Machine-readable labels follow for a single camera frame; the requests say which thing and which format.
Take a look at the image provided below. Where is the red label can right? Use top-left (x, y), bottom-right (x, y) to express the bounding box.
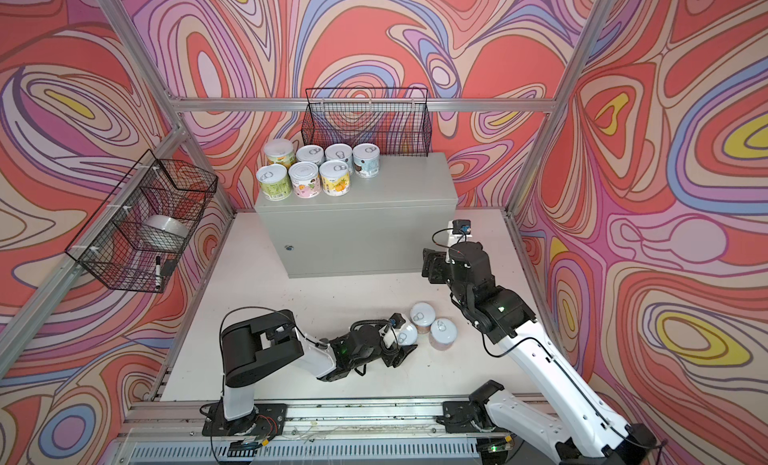
top-left (429, 317), bottom-right (458, 351)

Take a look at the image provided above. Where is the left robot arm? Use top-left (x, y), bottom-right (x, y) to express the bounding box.
top-left (218, 307), bottom-right (417, 422)

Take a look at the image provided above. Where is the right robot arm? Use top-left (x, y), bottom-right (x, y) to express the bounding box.
top-left (422, 242), bottom-right (661, 464)

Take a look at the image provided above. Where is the aluminium front rail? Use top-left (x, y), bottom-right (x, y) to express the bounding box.
top-left (119, 395), bottom-right (468, 440)

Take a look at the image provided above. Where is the teal label can back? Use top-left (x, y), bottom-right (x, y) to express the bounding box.
top-left (325, 143), bottom-right (353, 170)

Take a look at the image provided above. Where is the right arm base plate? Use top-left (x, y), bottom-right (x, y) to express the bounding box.
top-left (434, 400), bottom-right (515, 437)

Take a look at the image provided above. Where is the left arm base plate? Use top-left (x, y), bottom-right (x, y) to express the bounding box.
top-left (199, 400), bottom-right (288, 439)

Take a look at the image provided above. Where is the black wire basket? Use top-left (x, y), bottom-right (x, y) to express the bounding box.
top-left (66, 151), bottom-right (218, 294)
top-left (301, 86), bottom-right (432, 156)

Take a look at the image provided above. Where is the black wire basket back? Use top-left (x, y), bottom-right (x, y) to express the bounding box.
top-left (301, 86), bottom-right (432, 156)

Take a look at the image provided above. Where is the black marker pen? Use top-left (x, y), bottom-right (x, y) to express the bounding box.
top-left (154, 255), bottom-right (164, 291)

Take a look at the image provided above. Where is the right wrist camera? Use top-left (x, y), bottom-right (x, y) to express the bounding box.
top-left (446, 219), bottom-right (472, 247)

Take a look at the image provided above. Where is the pink label can plain lid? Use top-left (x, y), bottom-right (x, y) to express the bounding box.
top-left (288, 162), bottom-right (321, 199)

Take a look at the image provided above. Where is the green label can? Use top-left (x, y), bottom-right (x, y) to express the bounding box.
top-left (256, 164), bottom-right (292, 201)

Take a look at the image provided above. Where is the grey metal cabinet box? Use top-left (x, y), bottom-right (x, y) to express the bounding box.
top-left (254, 152), bottom-right (458, 278)

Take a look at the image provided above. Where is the yellow orange label can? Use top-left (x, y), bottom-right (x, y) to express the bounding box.
top-left (262, 138), bottom-right (297, 169)

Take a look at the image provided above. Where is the black wire basket left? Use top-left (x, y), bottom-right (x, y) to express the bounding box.
top-left (66, 151), bottom-right (218, 294)

